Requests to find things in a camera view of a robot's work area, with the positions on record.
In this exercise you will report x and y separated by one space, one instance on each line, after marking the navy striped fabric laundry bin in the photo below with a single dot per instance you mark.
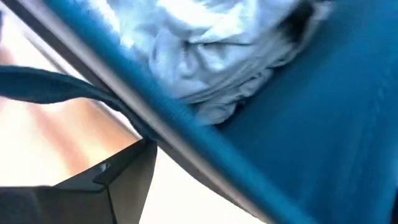
311 124

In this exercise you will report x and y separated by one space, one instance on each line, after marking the grey garment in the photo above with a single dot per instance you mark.
202 62

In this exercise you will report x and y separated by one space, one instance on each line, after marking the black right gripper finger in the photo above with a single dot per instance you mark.
77 202

